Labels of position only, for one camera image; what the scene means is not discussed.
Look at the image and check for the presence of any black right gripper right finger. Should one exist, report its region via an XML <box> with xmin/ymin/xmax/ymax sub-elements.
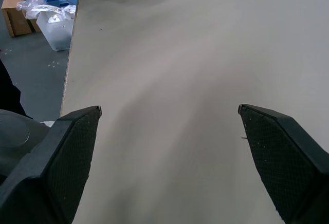
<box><xmin>237</xmin><ymin>103</ymin><xmax>329</xmax><ymax>224</ymax></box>

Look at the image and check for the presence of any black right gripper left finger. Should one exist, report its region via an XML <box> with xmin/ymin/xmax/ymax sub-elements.
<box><xmin>0</xmin><ymin>105</ymin><xmax>103</xmax><ymax>224</ymax></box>

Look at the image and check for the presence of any grey robot body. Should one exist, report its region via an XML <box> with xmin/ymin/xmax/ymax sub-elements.
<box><xmin>0</xmin><ymin>109</ymin><xmax>56</xmax><ymax>181</ymax></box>

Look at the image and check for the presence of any crumpled clear plastic wrap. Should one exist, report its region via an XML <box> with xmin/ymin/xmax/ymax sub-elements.
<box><xmin>16</xmin><ymin>0</ymin><xmax>78</xmax><ymax>21</ymax></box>

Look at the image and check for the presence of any translucent white plastic container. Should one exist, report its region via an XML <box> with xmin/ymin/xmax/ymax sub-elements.
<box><xmin>35</xmin><ymin>7</ymin><xmax>77</xmax><ymax>52</ymax></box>

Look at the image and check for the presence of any brown cardboard box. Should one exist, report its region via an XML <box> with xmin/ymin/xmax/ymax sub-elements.
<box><xmin>1</xmin><ymin>0</ymin><xmax>42</xmax><ymax>38</ymax></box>

